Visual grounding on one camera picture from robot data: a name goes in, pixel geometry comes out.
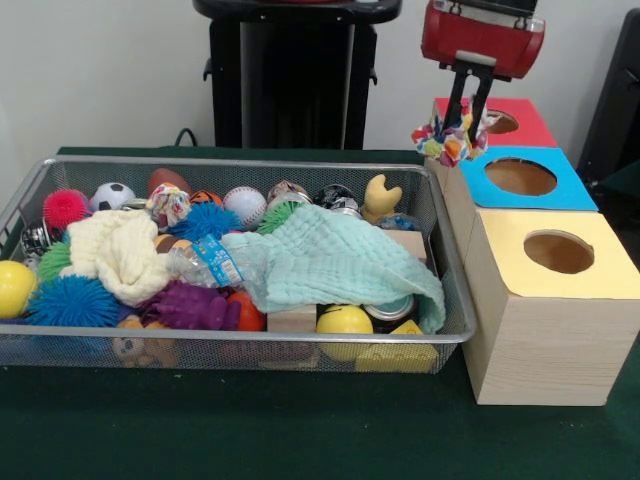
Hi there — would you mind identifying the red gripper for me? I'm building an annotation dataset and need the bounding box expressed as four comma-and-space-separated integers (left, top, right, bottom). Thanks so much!
420, 0, 547, 146

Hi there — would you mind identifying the colourful patterned fabric scrunchie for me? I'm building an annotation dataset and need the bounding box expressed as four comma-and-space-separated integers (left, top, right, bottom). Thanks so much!
410, 97, 504, 169

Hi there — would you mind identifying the mint green cloth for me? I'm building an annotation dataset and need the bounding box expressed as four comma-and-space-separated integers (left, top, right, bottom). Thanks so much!
222, 204, 447, 335

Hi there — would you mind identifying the wooden box with three holes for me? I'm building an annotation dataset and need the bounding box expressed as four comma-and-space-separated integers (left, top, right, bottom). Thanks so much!
424, 97, 640, 407

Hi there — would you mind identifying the dark green table cloth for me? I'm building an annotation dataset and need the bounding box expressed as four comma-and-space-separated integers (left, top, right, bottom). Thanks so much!
0, 145, 640, 480
597, 164, 640, 236

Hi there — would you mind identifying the yellow smiley face ball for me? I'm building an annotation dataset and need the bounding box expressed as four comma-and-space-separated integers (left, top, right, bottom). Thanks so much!
315, 303, 375, 362

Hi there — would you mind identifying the crushed clear plastic bottle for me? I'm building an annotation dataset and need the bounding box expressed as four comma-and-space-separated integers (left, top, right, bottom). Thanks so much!
166, 234, 274, 301

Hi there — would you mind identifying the purple knobbly rubber toy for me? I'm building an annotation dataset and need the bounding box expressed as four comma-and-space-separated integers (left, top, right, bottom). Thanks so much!
142, 279, 244, 331

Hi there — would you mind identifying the black and white soccer ball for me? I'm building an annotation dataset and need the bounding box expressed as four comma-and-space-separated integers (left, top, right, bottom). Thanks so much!
88, 182, 137, 212

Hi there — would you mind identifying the cream white cloth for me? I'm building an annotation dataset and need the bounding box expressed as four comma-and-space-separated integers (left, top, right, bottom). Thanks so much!
66, 208, 174, 307

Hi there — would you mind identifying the pink spiky ball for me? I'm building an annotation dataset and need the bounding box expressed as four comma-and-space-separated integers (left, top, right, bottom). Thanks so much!
42, 188, 94, 231

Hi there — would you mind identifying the large blue spiky ball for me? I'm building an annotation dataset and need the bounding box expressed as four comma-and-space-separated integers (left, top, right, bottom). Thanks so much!
24, 274, 121, 329

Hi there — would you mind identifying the plain yellow ball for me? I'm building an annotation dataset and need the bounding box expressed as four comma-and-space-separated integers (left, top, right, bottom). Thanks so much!
0, 259, 39, 320

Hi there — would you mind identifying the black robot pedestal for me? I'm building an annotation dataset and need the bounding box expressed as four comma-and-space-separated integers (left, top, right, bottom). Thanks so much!
192, 0, 404, 150

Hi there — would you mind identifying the shallow wire mesh bin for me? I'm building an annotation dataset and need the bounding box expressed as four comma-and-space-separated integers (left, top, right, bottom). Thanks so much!
0, 154, 477, 374

